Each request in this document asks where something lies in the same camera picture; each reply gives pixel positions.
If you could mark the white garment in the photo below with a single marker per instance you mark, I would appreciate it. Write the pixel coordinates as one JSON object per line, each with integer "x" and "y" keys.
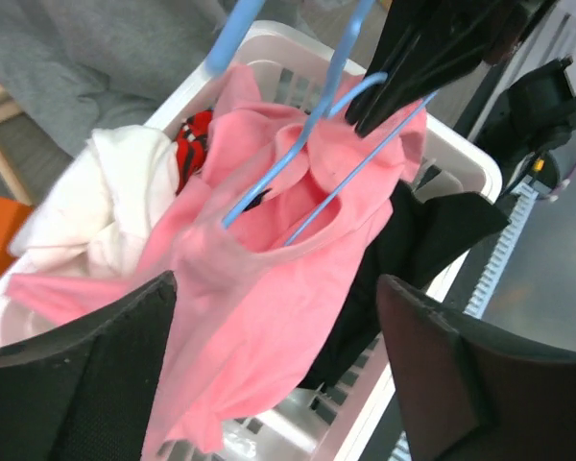
{"x": 101, "y": 210}

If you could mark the light blue wire hanger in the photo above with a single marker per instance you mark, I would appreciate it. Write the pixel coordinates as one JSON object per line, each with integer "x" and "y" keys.
{"x": 224, "y": 49}

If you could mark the slotted cable duct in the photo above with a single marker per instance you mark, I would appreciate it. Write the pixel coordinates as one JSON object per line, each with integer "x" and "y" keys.
{"x": 474, "y": 286}

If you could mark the white laundry basket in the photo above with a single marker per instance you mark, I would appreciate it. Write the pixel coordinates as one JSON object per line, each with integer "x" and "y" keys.
{"x": 295, "y": 430}

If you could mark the pink t shirt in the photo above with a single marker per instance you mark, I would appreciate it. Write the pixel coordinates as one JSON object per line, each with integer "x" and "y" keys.
{"x": 257, "y": 298}

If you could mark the grey sweatshirt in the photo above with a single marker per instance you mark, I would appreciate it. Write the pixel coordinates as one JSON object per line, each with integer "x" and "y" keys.
{"x": 75, "y": 66}

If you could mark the red printed garment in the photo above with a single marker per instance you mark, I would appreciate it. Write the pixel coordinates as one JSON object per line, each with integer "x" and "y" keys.
{"x": 192, "y": 145}

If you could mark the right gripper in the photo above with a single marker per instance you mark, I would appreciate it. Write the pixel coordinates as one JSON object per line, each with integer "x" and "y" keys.
{"x": 425, "y": 45}

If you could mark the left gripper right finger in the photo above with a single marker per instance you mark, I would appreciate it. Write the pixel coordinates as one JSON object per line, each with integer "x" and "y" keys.
{"x": 468, "y": 390}

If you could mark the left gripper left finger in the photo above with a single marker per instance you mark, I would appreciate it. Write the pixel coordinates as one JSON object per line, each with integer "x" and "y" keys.
{"x": 85, "y": 390}

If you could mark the black garment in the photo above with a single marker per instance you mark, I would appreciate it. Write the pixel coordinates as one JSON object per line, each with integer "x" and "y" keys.
{"x": 417, "y": 243}

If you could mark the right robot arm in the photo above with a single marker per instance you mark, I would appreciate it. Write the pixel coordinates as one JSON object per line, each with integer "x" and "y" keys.
{"x": 541, "y": 111}

